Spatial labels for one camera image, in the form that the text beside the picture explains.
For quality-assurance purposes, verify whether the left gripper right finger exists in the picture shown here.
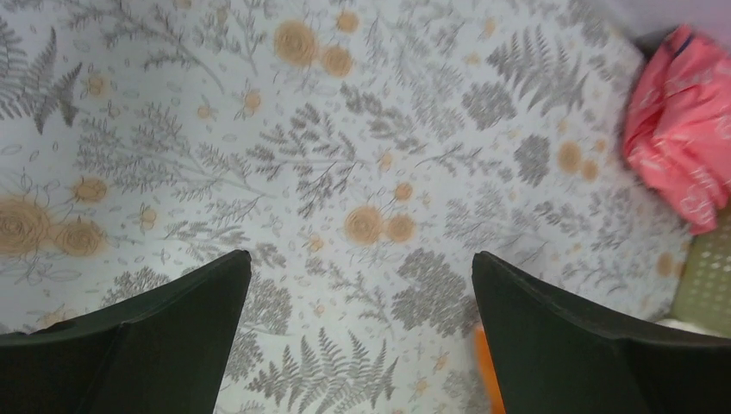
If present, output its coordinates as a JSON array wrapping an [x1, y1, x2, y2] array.
[[472, 252, 730, 413]]

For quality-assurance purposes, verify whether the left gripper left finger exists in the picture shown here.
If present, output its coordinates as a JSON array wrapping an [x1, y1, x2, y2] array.
[[1, 250, 252, 413]]

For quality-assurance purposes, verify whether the orange cartoon towel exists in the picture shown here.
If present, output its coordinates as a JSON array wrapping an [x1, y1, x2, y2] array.
[[474, 324, 506, 414]]

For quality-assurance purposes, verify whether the green plastic basket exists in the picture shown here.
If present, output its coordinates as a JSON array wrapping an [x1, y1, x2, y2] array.
[[671, 208, 730, 337]]

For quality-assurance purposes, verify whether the pink folded towel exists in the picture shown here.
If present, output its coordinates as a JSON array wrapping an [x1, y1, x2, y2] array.
[[622, 25, 730, 235]]

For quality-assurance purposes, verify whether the floral tablecloth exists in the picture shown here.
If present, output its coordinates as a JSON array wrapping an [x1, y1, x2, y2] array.
[[1, 1, 688, 413]]

